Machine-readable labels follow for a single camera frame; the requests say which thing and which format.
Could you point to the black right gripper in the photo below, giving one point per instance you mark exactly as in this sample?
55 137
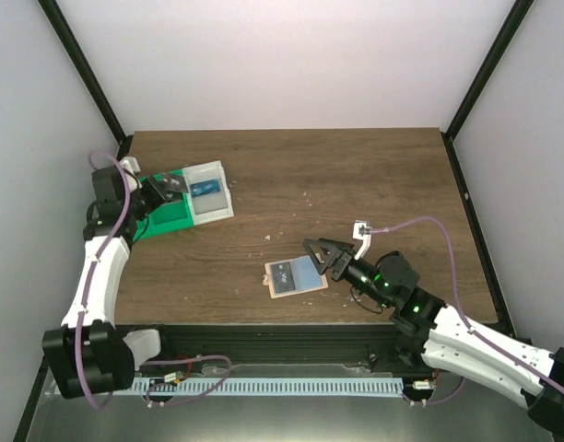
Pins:
346 255

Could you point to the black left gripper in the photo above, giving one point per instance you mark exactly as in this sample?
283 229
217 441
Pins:
153 185

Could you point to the black vip card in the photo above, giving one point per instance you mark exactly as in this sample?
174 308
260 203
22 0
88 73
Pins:
173 182

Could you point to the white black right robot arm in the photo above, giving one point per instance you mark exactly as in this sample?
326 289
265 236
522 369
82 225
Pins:
443 338

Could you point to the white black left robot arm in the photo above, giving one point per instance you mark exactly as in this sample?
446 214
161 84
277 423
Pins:
86 354

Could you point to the blue credit card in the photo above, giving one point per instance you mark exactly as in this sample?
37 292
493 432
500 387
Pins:
206 187

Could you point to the green plastic bin middle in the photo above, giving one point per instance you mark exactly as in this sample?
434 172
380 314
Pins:
172 216

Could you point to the white plastic bin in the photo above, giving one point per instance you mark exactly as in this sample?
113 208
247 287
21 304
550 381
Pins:
212 207

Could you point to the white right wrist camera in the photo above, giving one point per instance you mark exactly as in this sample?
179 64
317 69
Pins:
361 232

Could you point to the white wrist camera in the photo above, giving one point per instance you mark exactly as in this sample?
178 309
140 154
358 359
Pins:
131 164
361 232

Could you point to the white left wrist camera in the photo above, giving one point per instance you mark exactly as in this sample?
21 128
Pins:
131 164

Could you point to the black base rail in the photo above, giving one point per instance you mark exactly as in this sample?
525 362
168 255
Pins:
376 347

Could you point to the black frame post left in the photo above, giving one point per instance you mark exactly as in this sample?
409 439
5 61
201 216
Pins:
67 37

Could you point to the black frame post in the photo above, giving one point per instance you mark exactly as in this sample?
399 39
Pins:
511 24
67 37

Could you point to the light blue slotted cable duct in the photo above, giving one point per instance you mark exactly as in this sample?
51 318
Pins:
271 387

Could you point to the metal base plate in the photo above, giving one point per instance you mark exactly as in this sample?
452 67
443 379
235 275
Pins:
475 414

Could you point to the black frame post right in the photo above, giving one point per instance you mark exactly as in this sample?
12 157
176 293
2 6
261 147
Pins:
511 24

